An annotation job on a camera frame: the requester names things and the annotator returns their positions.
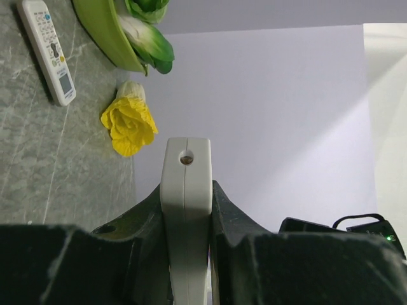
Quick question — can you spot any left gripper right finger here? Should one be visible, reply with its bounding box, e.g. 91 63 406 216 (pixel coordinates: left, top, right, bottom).
210 182 406 304

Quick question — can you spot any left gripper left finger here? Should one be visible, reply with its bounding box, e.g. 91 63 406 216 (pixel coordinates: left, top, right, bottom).
1 189 169 304

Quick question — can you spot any plain white remote control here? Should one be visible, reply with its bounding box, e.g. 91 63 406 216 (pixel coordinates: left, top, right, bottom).
160 137 212 304

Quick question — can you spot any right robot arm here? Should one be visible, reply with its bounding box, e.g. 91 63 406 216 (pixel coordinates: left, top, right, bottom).
279 213 406 260

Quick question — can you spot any white remote with buttons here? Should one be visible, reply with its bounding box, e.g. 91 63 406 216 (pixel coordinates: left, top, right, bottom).
17 1 76 107

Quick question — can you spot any yellow toy cabbage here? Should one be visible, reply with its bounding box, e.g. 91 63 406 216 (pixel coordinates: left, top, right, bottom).
100 81 158 157

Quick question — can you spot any green toy bok choy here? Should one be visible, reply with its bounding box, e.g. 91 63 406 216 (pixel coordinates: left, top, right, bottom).
118 15 175 76

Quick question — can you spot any green plastic basket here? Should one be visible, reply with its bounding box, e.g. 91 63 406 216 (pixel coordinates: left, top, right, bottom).
72 0 148 76

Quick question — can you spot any green toy lettuce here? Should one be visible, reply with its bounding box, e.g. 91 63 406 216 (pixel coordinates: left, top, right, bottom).
125 0 169 24

